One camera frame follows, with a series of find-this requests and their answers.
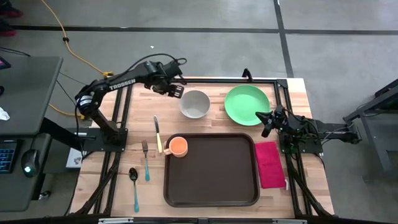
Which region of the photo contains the red cloth napkin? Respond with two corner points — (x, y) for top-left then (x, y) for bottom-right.
(254, 141), (289, 190)

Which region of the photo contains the silver aluminium mount bar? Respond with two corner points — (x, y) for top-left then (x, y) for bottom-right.
(98, 217), (308, 224)

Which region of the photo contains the black keyboard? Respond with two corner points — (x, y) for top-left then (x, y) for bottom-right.
(0, 139), (18, 174)

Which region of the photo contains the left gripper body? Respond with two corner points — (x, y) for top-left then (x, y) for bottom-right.
(151, 74), (177, 95)

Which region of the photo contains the person's foot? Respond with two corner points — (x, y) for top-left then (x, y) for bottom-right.
(0, 19), (18, 37)
(0, 0), (24, 18)

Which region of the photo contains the white bowl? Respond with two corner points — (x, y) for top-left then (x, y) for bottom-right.
(179, 90), (211, 119)

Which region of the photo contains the yellow extension cable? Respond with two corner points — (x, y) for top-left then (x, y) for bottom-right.
(48, 104), (85, 121)
(40, 0), (114, 77)

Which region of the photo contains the green plate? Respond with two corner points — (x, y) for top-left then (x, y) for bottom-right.
(224, 84), (271, 127)

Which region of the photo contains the black clamp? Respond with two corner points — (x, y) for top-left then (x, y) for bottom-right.
(241, 68), (254, 82)

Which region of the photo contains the orange mug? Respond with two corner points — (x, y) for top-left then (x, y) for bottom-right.
(163, 136), (189, 158)

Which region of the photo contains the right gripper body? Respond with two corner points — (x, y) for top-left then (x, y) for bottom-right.
(269, 105), (292, 133)

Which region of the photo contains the knife with cream handle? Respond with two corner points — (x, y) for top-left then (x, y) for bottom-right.
(153, 115), (164, 154)

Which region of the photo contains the black fork blue handle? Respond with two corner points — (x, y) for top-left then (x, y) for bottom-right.
(141, 139), (150, 182)

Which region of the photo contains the black metal stand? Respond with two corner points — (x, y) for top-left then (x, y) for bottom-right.
(343, 79), (398, 182)

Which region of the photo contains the brown plastic tray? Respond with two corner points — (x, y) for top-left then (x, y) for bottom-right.
(163, 133), (261, 208)

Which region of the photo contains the black computer mouse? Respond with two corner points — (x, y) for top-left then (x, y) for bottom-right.
(21, 149), (40, 178)

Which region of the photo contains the white printed box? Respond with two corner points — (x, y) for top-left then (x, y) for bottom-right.
(65, 147), (83, 169)

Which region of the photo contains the grey desk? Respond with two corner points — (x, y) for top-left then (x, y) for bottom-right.
(0, 55), (64, 213)

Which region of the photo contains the black spoon blue handle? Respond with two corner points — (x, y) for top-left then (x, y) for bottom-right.
(129, 167), (140, 213)

